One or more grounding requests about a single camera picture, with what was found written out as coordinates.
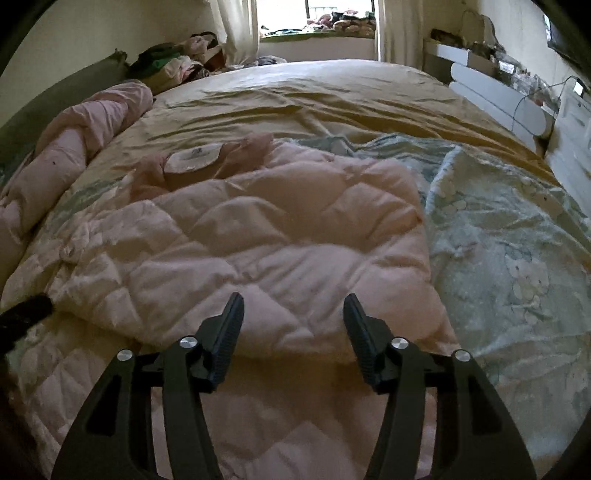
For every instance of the yellow bed sheet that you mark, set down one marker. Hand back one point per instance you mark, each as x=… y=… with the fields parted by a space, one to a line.
x=323 y=92

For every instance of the green headboard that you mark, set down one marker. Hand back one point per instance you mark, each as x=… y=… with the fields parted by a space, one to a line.
x=46 y=97

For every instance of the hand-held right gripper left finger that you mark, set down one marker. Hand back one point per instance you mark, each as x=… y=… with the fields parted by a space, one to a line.
x=226 y=342

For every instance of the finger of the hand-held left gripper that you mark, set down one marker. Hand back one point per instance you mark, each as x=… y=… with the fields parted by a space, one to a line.
x=27 y=310

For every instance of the windowsill clutter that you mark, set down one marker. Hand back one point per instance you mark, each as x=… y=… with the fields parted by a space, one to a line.
x=323 y=25

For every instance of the green floral blanket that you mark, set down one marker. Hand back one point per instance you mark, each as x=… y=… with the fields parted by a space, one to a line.
x=498 y=221

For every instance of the white cabinet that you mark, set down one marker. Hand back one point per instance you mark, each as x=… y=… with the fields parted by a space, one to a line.
x=572 y=134

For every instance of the rolled pink quilt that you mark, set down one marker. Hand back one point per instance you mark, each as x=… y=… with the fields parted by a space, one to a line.
x=69 y=134

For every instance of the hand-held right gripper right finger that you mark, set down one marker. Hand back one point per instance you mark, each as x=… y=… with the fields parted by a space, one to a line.
x=364 y=342

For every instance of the white shelf with clutter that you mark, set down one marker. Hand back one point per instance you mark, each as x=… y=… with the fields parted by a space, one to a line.
x=466 y=50

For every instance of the white rounded dresser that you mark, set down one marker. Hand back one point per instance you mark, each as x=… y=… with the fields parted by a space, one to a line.
x=494 y=94

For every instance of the pink quilted comforter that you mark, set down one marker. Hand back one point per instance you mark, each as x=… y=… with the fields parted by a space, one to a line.
x=277 y=240

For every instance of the pile of clothes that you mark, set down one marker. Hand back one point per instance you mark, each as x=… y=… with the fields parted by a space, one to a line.
x=180 y=57

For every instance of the wall television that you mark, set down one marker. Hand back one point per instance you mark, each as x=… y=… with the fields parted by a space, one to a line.
x=565 y=41

